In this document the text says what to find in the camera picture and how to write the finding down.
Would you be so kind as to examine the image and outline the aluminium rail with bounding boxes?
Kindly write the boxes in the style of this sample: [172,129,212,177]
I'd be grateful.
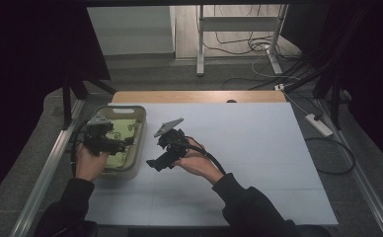
[9,98,86,237]
[313,98,383,237]

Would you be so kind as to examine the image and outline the black looped floor cable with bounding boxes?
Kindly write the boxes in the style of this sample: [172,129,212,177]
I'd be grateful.
[304,136,357,176]

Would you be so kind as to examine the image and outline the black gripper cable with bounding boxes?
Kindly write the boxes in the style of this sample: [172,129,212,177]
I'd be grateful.
[172,134,228,177]
[68,121,93,179]

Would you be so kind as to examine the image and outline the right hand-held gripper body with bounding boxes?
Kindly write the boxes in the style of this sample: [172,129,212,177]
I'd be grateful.
[153,117,190,170]

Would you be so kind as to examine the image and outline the green koala print pants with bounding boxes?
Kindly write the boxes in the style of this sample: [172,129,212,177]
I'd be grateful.
[105,118,141,170]

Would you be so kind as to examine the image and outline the beige plastic basket grey rim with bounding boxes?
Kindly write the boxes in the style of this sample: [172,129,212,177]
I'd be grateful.
[74,105,147,181]

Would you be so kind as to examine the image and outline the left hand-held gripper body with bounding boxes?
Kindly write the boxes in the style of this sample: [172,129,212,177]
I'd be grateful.
[82,113,128,157]

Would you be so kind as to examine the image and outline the black metal stand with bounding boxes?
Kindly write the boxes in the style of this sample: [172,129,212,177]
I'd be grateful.
[283,6,375,130]
[60,69,118,130]

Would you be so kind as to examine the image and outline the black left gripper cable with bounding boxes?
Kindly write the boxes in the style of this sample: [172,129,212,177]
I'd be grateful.
[68,121,93,179]

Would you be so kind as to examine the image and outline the person's left hand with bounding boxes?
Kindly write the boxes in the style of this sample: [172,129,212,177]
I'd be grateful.
[74,143,111,183]

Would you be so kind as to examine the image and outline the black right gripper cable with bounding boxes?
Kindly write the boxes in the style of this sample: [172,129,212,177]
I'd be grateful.
[172,134,228,177]

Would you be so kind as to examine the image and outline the white cabinet panel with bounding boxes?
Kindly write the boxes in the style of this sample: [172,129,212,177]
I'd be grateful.
[86,5,177,56]

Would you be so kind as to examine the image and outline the white power strip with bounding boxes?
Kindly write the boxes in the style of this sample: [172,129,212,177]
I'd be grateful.
[304,113,335,138]

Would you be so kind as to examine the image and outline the person's right hand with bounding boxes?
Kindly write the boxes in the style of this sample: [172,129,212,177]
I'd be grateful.
[172,136,226,186]

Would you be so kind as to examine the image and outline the thin white floor cable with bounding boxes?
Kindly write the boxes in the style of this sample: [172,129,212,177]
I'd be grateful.
[251,54,302,81]

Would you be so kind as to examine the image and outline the light blue table mat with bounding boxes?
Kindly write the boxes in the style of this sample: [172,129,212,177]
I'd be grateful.
[85,101,340,228]

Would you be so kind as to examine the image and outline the wooden table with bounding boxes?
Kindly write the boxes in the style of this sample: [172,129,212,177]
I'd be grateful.
[112,90,287,104]

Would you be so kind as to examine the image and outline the tangled black floor cables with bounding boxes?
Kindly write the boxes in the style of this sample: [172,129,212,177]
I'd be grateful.
[201,4,301,62]

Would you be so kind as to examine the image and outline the white metal desk frame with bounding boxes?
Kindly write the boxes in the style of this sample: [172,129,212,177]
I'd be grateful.
[195,4,290,78]

